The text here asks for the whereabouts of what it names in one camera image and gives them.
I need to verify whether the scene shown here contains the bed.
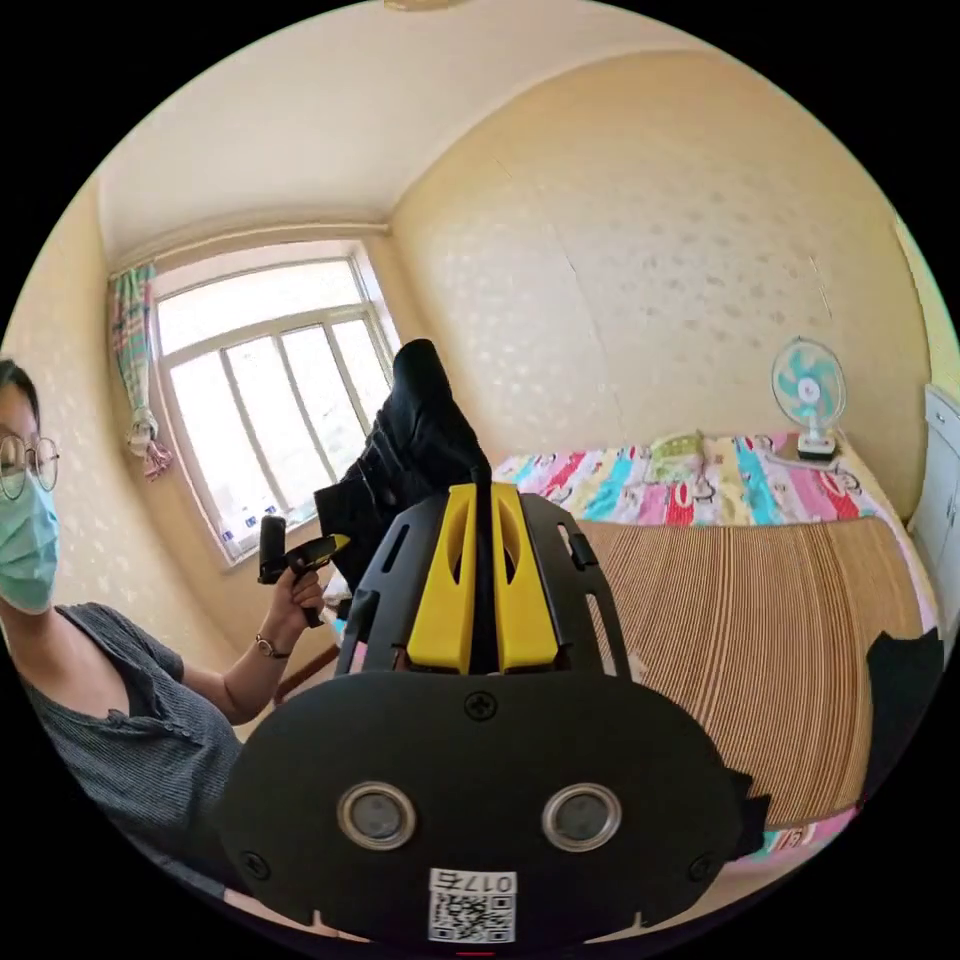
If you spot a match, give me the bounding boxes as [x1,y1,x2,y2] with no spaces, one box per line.
[491,430,948,875]

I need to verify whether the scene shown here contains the white fan with teal blades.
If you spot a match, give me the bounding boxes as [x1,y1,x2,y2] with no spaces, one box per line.
[770,335,848,463]

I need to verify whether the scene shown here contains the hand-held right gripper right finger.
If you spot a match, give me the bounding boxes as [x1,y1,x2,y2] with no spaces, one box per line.
[491,482,562,675]

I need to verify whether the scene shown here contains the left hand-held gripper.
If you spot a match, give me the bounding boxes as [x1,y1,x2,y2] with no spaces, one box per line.
[280,533,354,630]

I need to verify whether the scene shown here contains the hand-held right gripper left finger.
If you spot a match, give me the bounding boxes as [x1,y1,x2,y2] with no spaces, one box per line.
[406,482,479,674]

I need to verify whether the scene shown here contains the checked curtain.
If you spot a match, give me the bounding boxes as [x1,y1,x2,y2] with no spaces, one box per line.
[109,262,175,483]

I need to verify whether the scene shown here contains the black pants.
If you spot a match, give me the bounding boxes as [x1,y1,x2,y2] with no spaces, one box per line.
[313,338,501,673]

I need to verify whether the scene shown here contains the person's left forearm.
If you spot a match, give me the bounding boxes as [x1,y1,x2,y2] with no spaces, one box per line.
[179,633,294,727]

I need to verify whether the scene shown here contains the window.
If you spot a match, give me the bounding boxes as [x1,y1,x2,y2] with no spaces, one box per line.
[149,253,400,565]

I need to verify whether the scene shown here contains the white cupboard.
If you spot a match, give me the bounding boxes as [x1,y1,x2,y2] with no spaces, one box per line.
[905,382,960,573]

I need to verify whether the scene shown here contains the person's body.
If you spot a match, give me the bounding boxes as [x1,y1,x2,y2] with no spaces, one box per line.
[0,358,250,898]

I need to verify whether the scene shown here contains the person's left hand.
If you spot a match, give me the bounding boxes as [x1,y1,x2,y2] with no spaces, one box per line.
[257,572,328,660]

